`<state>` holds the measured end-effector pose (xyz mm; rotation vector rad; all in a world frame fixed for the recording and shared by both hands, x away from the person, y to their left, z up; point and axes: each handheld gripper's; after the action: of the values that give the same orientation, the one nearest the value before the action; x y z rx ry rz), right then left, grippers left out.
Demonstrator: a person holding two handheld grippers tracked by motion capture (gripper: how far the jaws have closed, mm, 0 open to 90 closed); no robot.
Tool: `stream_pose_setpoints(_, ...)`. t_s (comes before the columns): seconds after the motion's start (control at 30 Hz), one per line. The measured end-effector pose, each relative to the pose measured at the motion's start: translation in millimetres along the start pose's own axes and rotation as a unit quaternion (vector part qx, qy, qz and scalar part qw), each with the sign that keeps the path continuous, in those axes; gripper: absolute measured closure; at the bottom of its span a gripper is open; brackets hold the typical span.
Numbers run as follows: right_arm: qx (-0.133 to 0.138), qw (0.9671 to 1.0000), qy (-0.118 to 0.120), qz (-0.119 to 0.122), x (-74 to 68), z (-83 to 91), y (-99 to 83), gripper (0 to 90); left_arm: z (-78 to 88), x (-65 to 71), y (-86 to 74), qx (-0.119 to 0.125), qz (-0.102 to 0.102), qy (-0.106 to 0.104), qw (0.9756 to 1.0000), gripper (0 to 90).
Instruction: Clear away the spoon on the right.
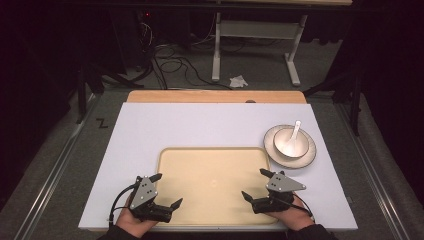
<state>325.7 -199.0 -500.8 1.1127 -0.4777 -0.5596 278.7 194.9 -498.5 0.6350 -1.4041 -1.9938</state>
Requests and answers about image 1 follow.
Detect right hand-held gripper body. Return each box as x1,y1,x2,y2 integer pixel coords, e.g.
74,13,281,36
251,171,307,215

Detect crumpled white paper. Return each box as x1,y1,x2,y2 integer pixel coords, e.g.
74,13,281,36
228,74,250,89

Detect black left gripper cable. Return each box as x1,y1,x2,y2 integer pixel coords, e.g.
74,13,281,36
107,184,137,228

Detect person's right hand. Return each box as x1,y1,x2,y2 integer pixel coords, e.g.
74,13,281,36
266,199,315,232

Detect white ceramic bowl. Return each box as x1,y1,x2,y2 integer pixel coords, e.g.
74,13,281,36
272,127,311,160

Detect beige plastic tray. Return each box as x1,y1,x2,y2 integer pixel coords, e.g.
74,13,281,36
155,146,280,228

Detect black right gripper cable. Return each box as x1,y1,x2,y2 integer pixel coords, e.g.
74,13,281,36
291,194,315,222

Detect black floor cables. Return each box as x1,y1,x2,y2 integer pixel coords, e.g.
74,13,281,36
151,41,234,91

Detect dark computer tower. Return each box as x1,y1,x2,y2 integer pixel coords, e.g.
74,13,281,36
131,9,159,69

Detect person's left hand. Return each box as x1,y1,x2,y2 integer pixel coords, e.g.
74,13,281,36
115,196,159,239

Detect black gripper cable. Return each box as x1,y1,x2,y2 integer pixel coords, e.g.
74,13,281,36
291,194,315,222
107,184,137,228

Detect metal floor rail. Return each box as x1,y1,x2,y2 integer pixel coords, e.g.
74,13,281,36
12,93,102,240
334,102,416,240

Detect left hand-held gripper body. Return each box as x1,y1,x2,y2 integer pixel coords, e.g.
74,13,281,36
128,175,173,224

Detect white dark-rimmed plate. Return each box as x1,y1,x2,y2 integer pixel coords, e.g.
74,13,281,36
262,124,318,170

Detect black metal stand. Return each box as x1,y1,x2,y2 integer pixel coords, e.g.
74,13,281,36
75,61,148,125
302,71,364,137

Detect white metal desk frame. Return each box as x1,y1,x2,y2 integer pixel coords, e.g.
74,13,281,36
211,12,310,88

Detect white table cover sheet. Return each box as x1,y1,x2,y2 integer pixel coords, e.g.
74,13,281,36
77,102,359,232

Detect white ceramic spoon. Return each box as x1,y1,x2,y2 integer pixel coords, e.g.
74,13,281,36
283,119,303,156

